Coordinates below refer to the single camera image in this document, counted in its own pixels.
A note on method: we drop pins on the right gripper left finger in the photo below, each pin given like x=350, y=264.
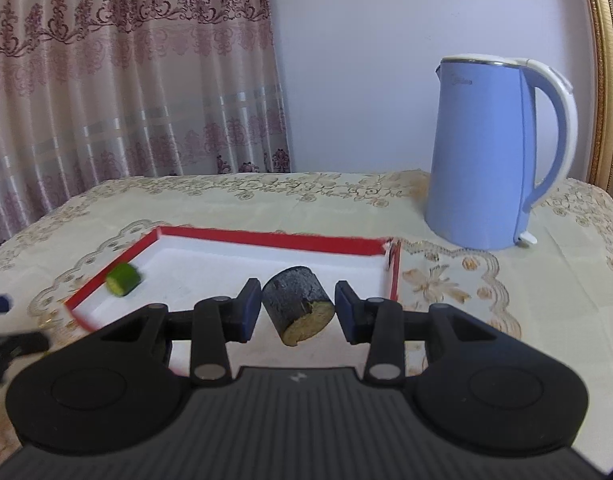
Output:
x=215, y=322

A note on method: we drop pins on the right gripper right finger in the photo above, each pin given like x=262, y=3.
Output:
x=378, y=322

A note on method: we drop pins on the green cucumber piece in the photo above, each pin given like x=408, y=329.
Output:
x=122, y=279

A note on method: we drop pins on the red shallow tray box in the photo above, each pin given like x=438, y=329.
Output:
x=180, y=266

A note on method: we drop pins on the blue electric kettle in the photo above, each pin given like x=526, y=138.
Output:
x=482, y=184

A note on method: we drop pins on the cream gold floral tablecloth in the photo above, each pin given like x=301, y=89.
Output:
x=556, y=295

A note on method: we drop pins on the pink floral curtain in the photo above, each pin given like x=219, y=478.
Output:
x=97, y=90

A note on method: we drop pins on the gold wall panel frame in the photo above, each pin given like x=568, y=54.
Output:
x=600, y=166

